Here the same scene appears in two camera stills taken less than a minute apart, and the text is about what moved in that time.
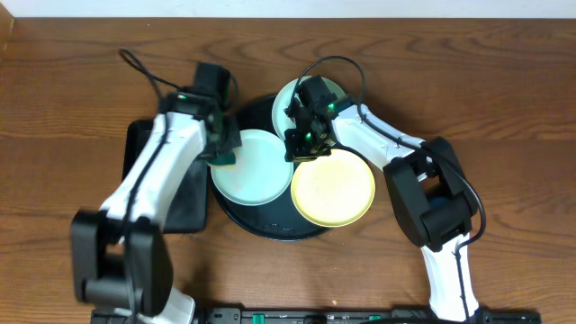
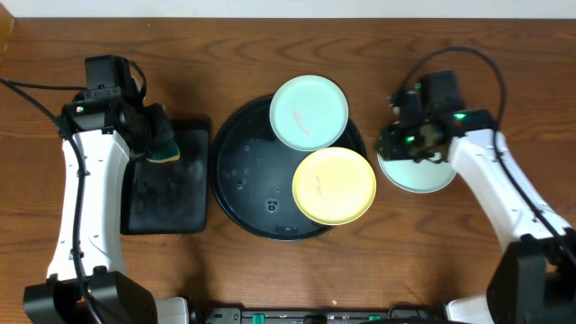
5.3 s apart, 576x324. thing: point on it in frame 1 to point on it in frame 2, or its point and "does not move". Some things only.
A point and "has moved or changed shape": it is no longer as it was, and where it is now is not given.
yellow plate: x=336 y=190 does not move
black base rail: x=334 y=315 does not move
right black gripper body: x=308 y=144 to x=401 y=140
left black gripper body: x=225 y=141 to x=158 y=130
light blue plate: x=262 y=175 has moved or changed shape
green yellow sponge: x=225 y=159 has moved or changed shape
